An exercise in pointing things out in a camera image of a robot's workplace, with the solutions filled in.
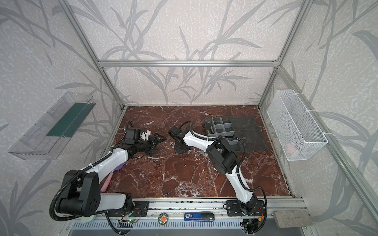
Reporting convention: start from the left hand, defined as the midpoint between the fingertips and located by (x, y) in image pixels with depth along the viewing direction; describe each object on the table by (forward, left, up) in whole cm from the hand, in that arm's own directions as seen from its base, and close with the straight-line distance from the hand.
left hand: (163, 142), depth 85 cm
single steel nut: (+6, -2, -11) cm, 13 cm away
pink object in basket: (-7, -67, +10) cm, 68 cm away
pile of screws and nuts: (-1, -20, -12) cm, 24 cm away
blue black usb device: (-36, -21, -7) cm, 42 cm away
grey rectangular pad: (-36, -65, -7) cm, 75 cm away
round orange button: (-36, -3, -11) cm, 37 cm away
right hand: (+3, -10, -12) cm, 16 cm away
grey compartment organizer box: (+17, -38, -7) cm, 42 cm away
